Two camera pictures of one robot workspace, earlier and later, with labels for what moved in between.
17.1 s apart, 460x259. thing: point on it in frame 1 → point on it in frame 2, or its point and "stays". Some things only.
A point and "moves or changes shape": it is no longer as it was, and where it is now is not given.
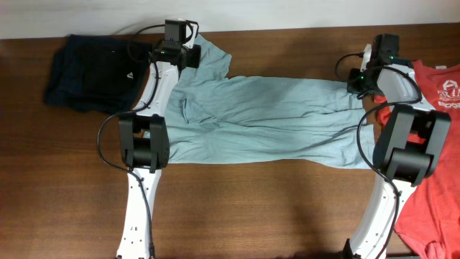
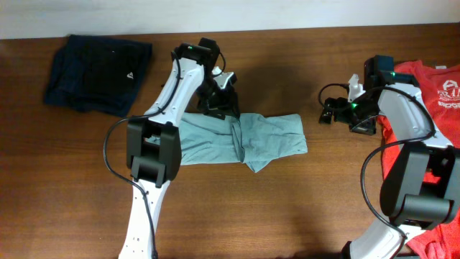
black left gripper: (192, 61) → (227, 103)
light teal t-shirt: (218, 116) moves or changes shape
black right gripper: (353, 86) → (367, 127)
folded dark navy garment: (98, 73) stays
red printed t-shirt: (428, 220) stays
